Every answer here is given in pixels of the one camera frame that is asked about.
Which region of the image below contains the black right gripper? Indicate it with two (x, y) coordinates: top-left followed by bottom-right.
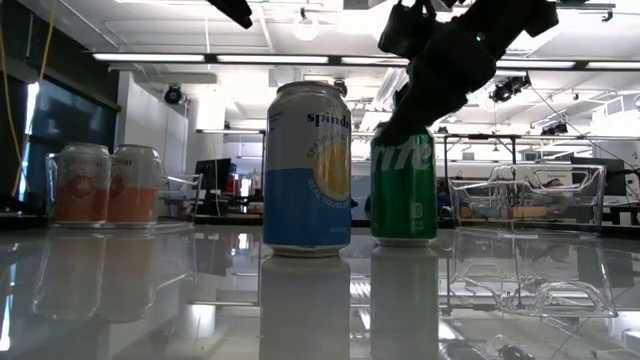
(382, 9), (502, 147)

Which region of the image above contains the green Sprite soda can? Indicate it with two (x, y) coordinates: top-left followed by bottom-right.
(369, 122), (439, 247)

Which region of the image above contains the blue white Spindrift can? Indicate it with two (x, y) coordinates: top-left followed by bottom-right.
(262, 80), (353, 259)

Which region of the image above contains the orange white Spindrift can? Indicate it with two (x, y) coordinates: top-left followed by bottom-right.
(107, 144), (164, 227)
(53, 142), (112, 229)

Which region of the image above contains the long ceiling light strip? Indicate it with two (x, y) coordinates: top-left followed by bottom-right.
(585, 60), (640, 70)
(92, 52), (206, 64)
(216, 54), (330, 65)
(494, 59), (576, 70)
(341, 56), (411, 67)

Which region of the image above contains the round white ceiling lamp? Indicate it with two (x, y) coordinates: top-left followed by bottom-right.
(292, 7), (321, 42)

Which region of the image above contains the black ceiling spotlight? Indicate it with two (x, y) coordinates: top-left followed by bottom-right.
(539, 119), (569, 136)
(488, 74), (532, 104)
(163, 83), (184, 106)

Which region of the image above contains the clear plastic bin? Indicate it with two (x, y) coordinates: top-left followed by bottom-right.
(447, 162), (609, 236)
(44, 152), (204, 234)

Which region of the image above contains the black computer monitor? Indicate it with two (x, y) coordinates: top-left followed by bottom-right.
(194, 158), (232, 194)

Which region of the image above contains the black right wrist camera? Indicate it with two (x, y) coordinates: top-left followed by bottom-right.
(378, 0), (437, 59)

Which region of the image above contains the yellow cable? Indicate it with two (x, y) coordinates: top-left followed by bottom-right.
(0, 0), (57, 199)

